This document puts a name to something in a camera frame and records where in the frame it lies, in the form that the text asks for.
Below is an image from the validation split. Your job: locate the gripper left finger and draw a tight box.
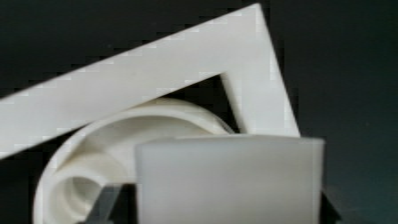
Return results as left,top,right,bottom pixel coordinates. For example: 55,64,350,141
87,184,135,224

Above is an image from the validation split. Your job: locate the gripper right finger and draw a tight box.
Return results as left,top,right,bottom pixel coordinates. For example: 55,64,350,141
319,186,355,224

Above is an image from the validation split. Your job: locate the white round stool seat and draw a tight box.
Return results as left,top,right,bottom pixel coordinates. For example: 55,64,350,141
32,98,232,224

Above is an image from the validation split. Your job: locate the white stool leg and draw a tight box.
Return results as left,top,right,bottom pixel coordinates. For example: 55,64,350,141
135,135,325,224

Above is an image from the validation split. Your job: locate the white right fence block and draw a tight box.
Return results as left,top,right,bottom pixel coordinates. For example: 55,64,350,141
222,4,300,137

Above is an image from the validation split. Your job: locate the white front fence rail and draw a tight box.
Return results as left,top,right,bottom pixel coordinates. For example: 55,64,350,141
0,3,264,159

